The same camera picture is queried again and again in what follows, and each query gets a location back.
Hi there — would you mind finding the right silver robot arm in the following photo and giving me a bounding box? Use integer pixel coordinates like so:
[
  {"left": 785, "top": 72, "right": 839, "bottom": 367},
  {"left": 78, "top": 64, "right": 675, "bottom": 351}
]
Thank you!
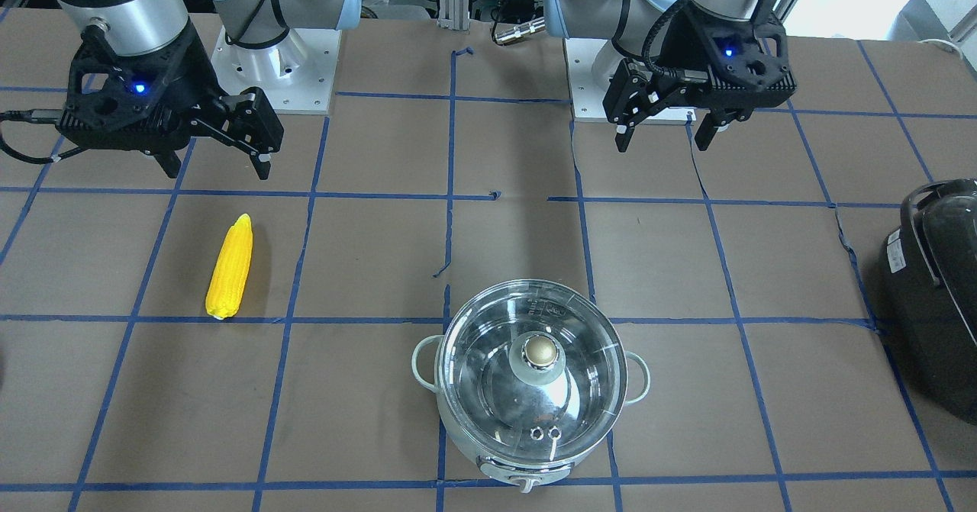
[{"left": 2, "top": 0, "right": 363, "bottom": 179}]

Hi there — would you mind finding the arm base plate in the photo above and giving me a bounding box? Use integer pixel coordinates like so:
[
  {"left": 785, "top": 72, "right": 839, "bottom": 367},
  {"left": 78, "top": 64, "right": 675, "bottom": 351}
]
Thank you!
[
  {"left": 563, "top": 37, "right": 697, "bottom": 124},
  {"left": 211, "top": 29, "right": 344, "bottom": 116}
]

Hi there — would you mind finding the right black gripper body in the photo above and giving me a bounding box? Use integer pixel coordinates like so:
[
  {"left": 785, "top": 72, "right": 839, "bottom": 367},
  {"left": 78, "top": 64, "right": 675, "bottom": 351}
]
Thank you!
[{"left": 58, "top": 21, "right": 230, "bottom": 154}]

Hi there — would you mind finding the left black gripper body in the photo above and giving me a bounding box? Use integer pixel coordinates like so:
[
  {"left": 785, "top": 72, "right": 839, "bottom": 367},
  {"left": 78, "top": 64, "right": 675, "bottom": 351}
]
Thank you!
[{"left": 648, "top": 0, "right": 795, "bottom": 116}]

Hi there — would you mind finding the silver cable connector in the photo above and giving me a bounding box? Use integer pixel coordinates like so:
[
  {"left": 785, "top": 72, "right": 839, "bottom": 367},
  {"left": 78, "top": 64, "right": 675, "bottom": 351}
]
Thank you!
[{"left": 492, "top": 16, "right": 547, "bottom": 47}]

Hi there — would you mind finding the glass pot lid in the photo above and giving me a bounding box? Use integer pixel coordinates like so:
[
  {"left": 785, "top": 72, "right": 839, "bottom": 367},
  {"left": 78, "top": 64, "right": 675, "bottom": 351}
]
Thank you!
[{"left": 441, "top": 280, "right": 628, "bottom": 467}]

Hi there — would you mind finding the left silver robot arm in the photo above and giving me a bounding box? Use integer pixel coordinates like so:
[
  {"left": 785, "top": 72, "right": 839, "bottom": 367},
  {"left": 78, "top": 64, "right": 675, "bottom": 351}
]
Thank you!
[{"left": 544, "top": 0, "right": 797, "bottom": 153}]

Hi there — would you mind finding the steel electric pot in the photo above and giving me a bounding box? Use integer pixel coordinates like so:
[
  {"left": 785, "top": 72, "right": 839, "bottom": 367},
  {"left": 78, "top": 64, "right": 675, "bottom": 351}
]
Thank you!
[{"left": 411, "top": 279, "right": 651, "bottom": 494}]

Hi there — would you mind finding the yellow corn cob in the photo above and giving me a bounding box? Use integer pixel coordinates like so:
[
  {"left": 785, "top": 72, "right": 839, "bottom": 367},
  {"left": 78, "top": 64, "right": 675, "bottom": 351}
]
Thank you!
[{"left": 205, "top": 213, "right": 253, "bottom": 320}]

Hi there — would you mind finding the black appliance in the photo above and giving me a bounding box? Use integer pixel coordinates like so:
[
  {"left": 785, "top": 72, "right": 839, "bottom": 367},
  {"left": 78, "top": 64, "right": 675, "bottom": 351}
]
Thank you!
[{"left": 882, "top": 179, "right": 976, "bottom": 423}]

